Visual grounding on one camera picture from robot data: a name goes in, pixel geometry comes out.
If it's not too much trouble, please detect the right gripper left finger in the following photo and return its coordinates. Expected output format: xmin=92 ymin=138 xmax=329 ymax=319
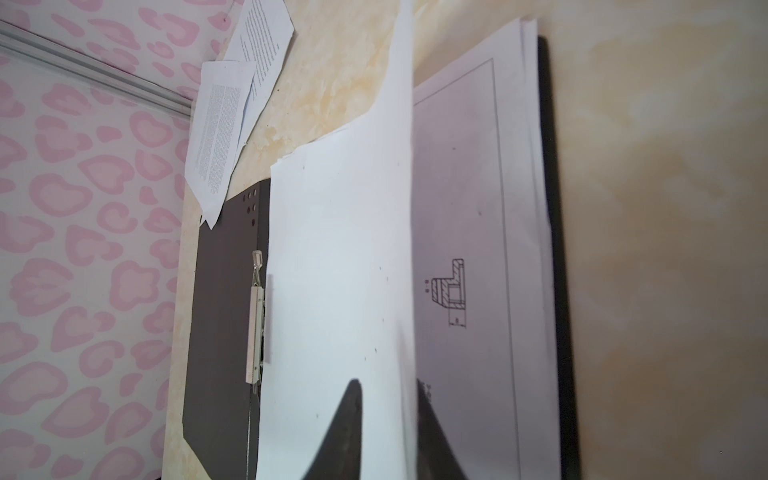
xmin=303 ymin=379 xmax=363 ymax=480

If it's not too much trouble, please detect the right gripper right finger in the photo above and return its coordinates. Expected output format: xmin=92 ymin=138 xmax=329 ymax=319
xmin=417 ymin=381 xmax=466 ymax=480

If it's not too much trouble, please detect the red folder black inside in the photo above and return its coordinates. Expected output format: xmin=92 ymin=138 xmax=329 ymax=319
xmin=182 ymin=34 xmax=581 ymax=479

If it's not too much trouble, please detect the paper with diagram bottom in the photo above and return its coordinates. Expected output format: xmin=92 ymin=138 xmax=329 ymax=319
xmin=412 ymin=20 xmax=561 ymax=479

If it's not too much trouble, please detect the white paper sheet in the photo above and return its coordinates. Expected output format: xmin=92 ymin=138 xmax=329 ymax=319
xmin=257 ymin=1 xmax=418 ymax=479

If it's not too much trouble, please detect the left corner aluminium post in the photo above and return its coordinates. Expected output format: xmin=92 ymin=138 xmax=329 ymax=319
xmin=1 ymin=20 xmax=192 ymax=117

